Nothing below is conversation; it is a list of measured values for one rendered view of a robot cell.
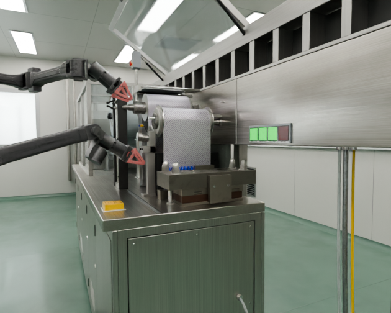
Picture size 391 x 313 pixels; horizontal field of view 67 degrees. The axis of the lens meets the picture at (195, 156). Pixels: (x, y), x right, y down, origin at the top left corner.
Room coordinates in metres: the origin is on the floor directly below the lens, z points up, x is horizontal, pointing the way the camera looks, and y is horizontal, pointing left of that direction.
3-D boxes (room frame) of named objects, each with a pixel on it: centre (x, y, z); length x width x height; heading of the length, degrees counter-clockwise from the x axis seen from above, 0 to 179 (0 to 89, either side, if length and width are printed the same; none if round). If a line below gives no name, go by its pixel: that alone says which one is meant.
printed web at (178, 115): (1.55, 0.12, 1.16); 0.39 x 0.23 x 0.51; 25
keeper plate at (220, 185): (1.20, -0.10, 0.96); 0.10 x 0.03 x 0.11; 115
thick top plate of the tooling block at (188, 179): (1.28, -0.05, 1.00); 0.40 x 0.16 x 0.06; 115
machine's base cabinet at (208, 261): (2.25, 0.52, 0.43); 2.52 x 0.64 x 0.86; 25
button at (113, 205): (1.14, 0.32, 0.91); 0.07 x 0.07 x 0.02; 25
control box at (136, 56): (1.89, 0.38, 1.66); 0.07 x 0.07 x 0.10; 18
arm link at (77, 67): (1.33, 0.63, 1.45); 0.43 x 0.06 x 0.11; 53
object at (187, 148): (1.37, 0.04, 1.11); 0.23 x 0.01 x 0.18; 115
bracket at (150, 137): (1.39, 0.22, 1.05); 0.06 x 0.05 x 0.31; 115
